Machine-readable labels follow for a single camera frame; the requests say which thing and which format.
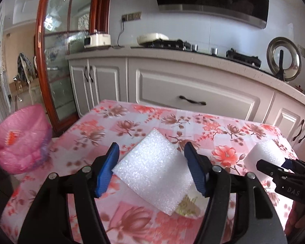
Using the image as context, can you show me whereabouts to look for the cardboard boxes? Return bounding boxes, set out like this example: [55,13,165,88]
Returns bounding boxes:
[9,80,24,95]

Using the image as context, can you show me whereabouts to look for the pink bagged waste bin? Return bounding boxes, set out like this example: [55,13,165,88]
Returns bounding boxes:
[0,103,53,175]

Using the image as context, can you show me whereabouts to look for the wall power outlet strip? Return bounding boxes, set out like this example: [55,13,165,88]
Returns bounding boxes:
[121,12,142,22]

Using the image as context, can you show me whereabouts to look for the white foam roll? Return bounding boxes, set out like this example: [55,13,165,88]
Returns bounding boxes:
[243,139,287,181]

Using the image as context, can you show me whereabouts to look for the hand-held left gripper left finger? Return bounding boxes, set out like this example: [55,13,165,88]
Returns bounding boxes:
[17,142,120,244]

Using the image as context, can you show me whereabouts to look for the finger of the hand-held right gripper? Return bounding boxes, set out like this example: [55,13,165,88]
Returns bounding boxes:
[256,159,288,180]
[282,158,305,176]

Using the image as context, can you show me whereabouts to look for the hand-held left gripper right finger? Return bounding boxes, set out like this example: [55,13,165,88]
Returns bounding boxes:
[184,142,288,244]

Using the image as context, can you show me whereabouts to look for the white base kitchen cabinet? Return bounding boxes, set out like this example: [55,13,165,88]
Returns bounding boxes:
[65,46,305,148]

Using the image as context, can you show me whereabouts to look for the black gas stove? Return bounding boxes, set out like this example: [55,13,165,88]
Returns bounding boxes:
[142,39,263,68]

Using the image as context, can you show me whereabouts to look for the glass sliding door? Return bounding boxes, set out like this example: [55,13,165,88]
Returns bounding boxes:
[34,0,92,131]

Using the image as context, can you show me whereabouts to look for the crumpled yellowish wrapper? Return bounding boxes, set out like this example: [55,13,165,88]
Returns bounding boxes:
[174,182,209,218]

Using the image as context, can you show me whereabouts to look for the black power cable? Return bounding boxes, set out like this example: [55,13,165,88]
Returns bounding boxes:
[116,17,125,48]

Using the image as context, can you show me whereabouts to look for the red wooden door jamb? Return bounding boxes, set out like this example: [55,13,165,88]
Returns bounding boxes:
[89,0,111,35]

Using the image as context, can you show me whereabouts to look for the white lidded pan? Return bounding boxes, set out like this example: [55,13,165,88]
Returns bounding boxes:
[137,32,169,45]

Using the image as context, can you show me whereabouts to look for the pink floral tablecloth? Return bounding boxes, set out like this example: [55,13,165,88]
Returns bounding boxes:
[0,99,300,244]

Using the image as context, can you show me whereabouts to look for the steel pot lid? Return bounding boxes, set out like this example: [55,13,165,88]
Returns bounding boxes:
[266,37,302,82]

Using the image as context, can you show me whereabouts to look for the white rice cooker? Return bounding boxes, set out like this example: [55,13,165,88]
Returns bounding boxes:
[84,30,112,49]

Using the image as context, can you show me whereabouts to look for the patterned clothes on chair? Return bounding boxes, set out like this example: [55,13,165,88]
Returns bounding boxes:
[17,52,32,82]

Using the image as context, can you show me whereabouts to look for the person's right hand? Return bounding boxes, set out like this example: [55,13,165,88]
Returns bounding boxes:
[285,200,305,243]

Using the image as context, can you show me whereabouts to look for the white chair beige seat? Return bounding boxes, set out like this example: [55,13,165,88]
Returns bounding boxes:
[20,56,41,102]

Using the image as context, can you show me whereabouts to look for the white foam block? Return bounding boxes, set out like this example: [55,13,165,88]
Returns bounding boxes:
[111,128,195,216]

